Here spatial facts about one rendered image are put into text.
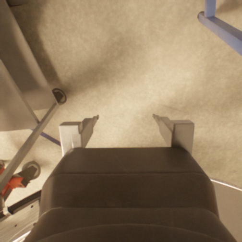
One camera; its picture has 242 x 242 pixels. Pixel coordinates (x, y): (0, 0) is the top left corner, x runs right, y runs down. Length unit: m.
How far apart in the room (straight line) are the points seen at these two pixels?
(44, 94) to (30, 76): 0.11
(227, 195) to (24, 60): 0.94
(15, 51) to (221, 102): 1.05
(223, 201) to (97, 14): 0.84
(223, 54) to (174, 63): 0.22
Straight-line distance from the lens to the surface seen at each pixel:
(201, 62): 0.95
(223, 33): 0.59
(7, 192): 1.65
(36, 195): 0.74
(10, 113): 0.92
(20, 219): 0.74
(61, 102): 1.04
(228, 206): 0.61
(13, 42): 0.93
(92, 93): 1.03
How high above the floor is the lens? 0.85
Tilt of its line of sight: 50 degrees down
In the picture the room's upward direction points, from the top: 169 degrees counter-clockwise
